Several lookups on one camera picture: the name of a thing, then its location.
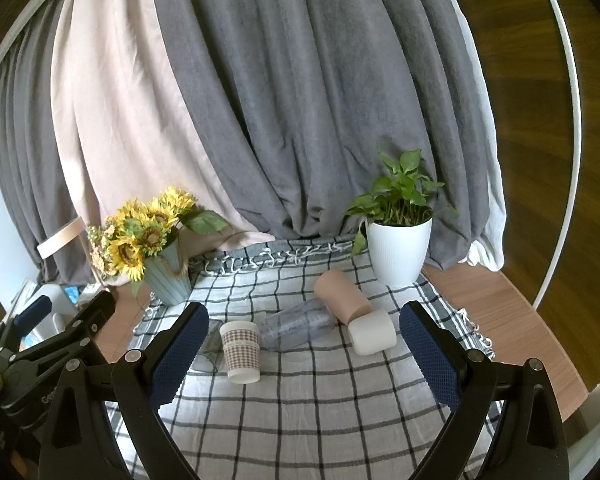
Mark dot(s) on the white curtain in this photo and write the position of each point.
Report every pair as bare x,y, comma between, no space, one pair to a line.
487,185

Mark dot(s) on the beige curtain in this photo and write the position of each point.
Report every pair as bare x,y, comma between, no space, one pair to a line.
115,110

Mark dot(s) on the white cup with plaid sleeve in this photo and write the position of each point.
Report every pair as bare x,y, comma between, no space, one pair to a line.
240,355

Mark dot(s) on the small clear glass cup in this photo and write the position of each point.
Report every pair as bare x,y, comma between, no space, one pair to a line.
212,347

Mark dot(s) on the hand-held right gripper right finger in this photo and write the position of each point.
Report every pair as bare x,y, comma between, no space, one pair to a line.
430,360

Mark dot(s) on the plain white cup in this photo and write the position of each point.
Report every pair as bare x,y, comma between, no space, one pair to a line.
372,337

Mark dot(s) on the grey curtain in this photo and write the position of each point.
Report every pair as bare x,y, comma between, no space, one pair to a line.
305,110
25,185

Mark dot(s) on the clear plastic cup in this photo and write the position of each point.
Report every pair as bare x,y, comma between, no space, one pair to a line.
297,330

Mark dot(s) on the white wooden chair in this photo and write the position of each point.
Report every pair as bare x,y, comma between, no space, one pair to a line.
60,240

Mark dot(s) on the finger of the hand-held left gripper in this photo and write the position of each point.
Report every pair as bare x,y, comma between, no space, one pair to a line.
32,312
92,312

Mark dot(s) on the sunflower bouquet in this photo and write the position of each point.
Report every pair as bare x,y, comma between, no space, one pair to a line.
140,237

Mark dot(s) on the checked tablecloth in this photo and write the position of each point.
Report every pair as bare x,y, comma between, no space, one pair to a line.
305,410

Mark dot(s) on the green plant in white pot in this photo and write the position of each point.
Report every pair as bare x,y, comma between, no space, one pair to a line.
397,250

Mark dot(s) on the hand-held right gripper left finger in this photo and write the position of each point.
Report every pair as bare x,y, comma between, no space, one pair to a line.
177,360

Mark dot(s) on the white appliance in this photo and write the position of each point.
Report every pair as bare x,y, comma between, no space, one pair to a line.
55,305

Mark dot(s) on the green ribbed vase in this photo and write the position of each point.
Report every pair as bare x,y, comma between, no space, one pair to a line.
167,275

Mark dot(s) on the white curtain rail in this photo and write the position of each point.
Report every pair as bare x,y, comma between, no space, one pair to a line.
25,20

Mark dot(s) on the white hoop tube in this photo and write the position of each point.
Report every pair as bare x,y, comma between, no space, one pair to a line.
572,135

